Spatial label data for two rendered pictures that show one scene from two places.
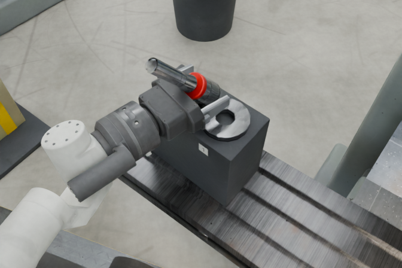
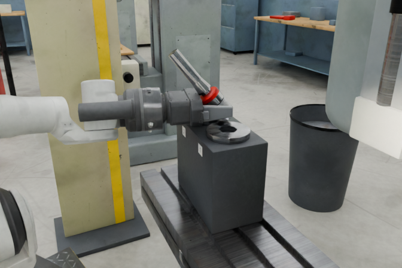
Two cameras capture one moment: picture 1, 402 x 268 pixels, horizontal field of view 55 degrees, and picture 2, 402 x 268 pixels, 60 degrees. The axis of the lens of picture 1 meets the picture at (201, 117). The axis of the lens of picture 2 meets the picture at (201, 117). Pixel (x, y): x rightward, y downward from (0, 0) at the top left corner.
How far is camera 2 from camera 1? 0.45 m
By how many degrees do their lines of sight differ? 38
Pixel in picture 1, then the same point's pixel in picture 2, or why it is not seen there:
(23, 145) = (121, 234)
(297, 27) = not seen: outside the picture
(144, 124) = (154, 96)
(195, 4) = (306, 170)
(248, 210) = (231, 244)
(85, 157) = (101, 97)
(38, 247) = (30, 114)
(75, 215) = (70, 125)
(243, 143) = (232, 147)
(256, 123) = (253, 141)
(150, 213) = not seen: outside the picture
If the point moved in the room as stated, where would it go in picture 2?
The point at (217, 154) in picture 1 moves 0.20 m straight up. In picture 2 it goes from (206, 148) to (207, 42)
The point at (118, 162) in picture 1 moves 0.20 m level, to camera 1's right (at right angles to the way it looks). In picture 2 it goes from (118, 103) to (216, 122)
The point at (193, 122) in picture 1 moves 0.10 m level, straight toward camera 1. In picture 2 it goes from (192, 109) to (164, 127)
